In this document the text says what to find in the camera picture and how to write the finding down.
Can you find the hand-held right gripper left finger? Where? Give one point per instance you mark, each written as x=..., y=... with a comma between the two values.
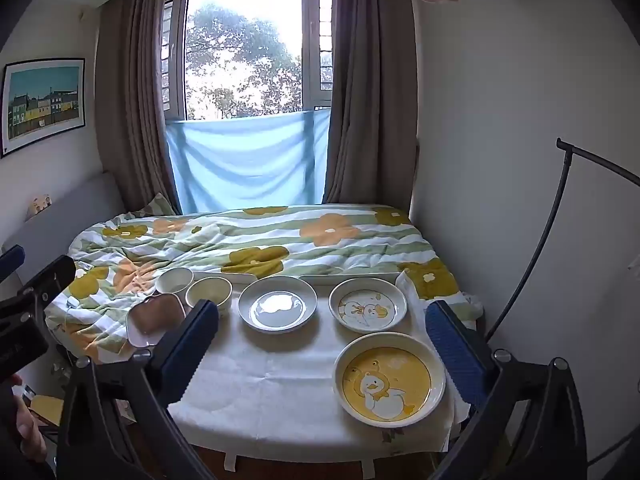
x=192, y=342

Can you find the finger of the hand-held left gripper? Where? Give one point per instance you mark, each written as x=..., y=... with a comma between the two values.
x=50, y=275
x=11, y=259

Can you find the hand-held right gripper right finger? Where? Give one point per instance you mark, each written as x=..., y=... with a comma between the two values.
x=452, y=355

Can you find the white bowl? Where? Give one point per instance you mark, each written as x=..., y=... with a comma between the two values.
x=174, y=280

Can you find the white grey plate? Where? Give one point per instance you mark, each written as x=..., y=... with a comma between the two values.
x=277, y=305

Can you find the small duck print plate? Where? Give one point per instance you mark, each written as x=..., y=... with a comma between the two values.
x=367, y=305

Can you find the person's left hand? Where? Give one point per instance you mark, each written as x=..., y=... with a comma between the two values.
x=29, y=427

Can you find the small yellow toy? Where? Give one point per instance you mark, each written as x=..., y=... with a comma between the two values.
x=40, y=205

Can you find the grey headboard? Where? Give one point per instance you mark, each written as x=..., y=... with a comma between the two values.
x=75, y=210

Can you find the white floral tablecloth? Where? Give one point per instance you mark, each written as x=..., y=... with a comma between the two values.
x=270, y=370
x=227, y=275

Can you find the green striped pillow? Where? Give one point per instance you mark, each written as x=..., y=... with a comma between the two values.
x=157, y=206

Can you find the floral striped blanket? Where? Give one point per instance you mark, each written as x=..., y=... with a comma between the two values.
x=280, y=240

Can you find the black metal stand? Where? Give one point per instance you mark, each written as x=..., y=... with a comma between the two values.
x=550, y=215

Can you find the brown curtain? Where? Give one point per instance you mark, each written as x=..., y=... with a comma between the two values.
x=130, y=110
x=370, y=100

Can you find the light blue cloth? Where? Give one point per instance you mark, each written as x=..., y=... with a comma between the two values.
x=245, y=160

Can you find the window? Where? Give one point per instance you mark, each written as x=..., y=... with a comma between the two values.
x=240, y=50

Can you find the wall poster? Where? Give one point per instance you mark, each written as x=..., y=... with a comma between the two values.
x=42, y=102

